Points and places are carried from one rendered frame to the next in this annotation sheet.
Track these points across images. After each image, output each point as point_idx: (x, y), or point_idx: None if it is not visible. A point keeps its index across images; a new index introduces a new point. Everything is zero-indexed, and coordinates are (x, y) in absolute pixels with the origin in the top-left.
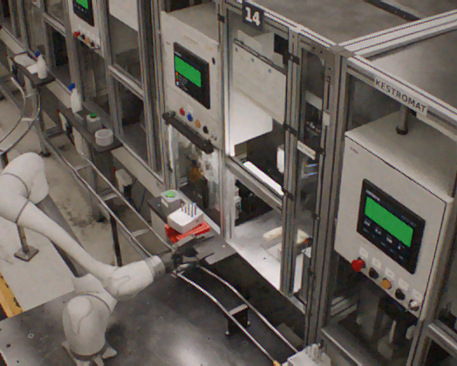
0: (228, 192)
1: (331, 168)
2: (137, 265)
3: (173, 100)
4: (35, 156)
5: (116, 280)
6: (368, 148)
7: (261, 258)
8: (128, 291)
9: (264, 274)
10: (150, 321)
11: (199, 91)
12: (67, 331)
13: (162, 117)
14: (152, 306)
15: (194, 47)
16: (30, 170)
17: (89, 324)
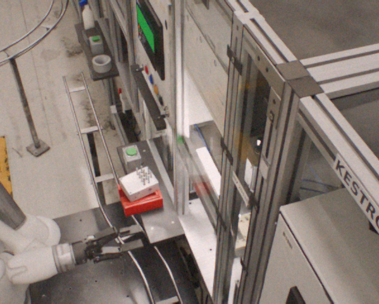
0: (180, 172)
1: (264, 232)
2: (40, 254)
3: (142, 53)
4: None
5: (11, 268)
6: (306, 253)
7: (207, 248)
8: (24, 282)
9: (203, 271)
10: (83, 282)
11: (153, 57)
12: None
13: (130, 68)
14: (92, 264)
15: (152, 0)
16: None
17: None
